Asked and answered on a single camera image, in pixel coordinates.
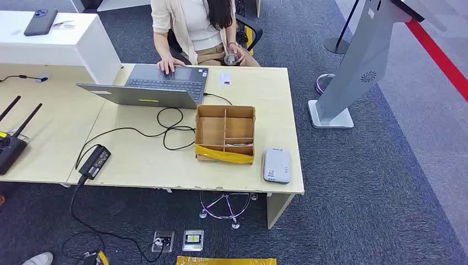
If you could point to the chrome stool base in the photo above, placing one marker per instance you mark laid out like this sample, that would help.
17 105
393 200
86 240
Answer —
228 206

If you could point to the person's right forearm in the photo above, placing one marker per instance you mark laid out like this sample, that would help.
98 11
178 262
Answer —
161 45

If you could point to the yellow taped cardboard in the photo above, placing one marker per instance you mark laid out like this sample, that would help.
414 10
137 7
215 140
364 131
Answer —
226 260

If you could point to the plug with yellow tape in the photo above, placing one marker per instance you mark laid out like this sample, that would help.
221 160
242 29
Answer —
102 258

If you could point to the clear cup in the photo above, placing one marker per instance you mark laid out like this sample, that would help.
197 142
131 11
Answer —
231 59

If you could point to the black router with antennas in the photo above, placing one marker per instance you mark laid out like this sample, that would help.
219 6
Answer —
9 148

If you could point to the black stanchion post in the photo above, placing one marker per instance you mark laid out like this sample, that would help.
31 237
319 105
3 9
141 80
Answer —
336 45

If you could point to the white shoe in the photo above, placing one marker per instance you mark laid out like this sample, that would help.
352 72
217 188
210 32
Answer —
38 259

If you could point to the white card reader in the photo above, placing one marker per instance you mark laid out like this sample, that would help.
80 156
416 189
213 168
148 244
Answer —
277 164

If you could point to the cardboard divider box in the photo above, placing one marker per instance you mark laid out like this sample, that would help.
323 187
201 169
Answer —
210 130

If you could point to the grey kiosk stand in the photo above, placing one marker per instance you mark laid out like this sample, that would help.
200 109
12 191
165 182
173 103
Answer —
365 55

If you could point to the yellow panel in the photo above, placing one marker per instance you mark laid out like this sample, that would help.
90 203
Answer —
250 40

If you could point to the white cabinet base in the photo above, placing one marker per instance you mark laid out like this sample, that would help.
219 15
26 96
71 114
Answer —
117 4

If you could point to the white ID card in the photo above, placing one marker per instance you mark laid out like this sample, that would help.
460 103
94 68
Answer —
225 78

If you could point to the grey laptop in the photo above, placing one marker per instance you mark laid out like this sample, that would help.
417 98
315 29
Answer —
164 82

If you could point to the red barrier belt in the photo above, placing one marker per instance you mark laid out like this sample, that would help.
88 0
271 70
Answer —
438 56

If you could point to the floor socket box with label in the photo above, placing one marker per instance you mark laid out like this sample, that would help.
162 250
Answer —
192 240

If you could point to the black office chair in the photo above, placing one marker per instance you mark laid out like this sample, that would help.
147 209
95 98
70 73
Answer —
253 29

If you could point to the person's left forearm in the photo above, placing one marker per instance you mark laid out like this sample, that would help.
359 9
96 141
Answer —
231 34

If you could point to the wooden desk leg panel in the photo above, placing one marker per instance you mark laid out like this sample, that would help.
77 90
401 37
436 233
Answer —
278 208

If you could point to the black laptop power adapter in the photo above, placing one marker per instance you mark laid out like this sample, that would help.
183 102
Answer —
95 162

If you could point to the white reception counter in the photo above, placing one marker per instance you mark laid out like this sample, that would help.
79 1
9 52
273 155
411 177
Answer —
73 45

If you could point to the open floor socket box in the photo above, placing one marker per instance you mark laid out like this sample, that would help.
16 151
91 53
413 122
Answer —
163 241

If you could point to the person's right hand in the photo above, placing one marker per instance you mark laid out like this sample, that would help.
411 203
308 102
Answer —
170 65

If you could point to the dark smartphone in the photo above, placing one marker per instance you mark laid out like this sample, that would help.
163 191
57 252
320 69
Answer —
41 22

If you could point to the person's left hand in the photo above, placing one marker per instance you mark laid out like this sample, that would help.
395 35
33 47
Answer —
239 53

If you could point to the person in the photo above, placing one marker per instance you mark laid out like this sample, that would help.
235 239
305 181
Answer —
199 22

